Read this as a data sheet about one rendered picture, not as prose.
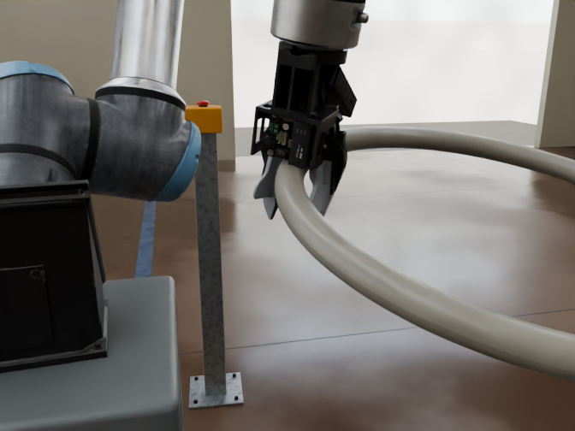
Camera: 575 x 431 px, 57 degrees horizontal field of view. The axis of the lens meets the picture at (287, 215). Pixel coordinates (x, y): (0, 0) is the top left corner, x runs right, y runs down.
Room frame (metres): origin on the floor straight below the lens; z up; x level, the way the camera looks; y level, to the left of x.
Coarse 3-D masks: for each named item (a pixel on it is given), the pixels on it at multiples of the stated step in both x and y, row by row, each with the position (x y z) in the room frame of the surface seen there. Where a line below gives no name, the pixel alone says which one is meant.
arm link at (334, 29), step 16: (288, 0) 0.53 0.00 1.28; (304, 0) 0.52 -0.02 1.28; (320, 0) 0.51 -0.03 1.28; (272, 16) 0.55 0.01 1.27; (288, 16) 0.53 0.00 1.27; (304, 16) 0.52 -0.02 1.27; (320, 16) 0.52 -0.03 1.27; (336, 16) 0.52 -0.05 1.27; (352, 16) 0.53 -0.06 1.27; (368, 16) 0.54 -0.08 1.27; (272, 32) 0.55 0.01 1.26; (288, 32) 0.53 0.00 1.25; (304, 32) 0.52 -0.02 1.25; (320, 32) 0.52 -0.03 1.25; (336, 32) 0.52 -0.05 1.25; (352, 32) 0.53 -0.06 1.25; (304, 48) 0.54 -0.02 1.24; (320, 48) 0.54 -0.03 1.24; (336, 48) 0.53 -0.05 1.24; (352, 48) 0.54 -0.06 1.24
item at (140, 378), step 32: (128, 288) 0.84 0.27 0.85; (160, 288) 0.84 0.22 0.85; (128, 320) 0.72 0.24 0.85; (160, 320) 0.72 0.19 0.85; (128, 352) 0.63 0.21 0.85; (160, 352) 0.63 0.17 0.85; (0, 384) 0.56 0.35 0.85; (32, 384) 0.56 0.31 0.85; (64, 384) 0.56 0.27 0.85; (96, 384) 0.56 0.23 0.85; (128, 384) 0.56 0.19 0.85; (160, 384) 0.56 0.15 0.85; (0, 416) 0.50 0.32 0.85; (32, 416) 0.50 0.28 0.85; (64, 416) 0.50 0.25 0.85; (96, 416) 0.50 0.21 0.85; (128, 416) 0.51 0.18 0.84; (160, 416) 0.51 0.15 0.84
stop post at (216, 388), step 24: (192, 120) 1.70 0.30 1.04; (216, 120) 1.71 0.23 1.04; (216, 144) 1.73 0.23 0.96; (216, 168) 1.73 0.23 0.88; (216, 192) 1.73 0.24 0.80; (216, 216) 1.73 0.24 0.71; (216, 240) 1.73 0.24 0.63; (216, 264) 1.73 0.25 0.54; (216, 288) 1.73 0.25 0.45; (216, 312) 1.73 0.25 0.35; (216, 336) 1.73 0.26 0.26; (216, 360) 1.73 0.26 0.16; (192, 384) 1.79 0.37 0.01; (216, 384) 1.73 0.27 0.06; (240, 384) 1.79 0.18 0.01; (192, 408) 1.65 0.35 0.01
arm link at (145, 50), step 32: (128, 0) 0.93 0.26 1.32; (160, 0) 0.94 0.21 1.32; (128, 32) 0.91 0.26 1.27; (160, 32) 0.92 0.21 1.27; (128, 64) 0.89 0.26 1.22; (160, 64) 0.90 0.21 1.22; (96, 96) 0.88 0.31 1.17; (128, 96) 0.85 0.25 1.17; (160, 96) 0.87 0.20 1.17; (128, 128) 0.82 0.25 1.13; (160, 128) 0.85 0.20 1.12; (192, 128) 0.90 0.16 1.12; (96, 160) 0.78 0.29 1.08; (128, 160) 0.81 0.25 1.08; (160, 160) 0.83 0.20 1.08; (192, 160) 0.86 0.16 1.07; (96, 192) 0.82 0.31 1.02; (128, 192) 0.83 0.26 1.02; (160, 192) 0.85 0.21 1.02
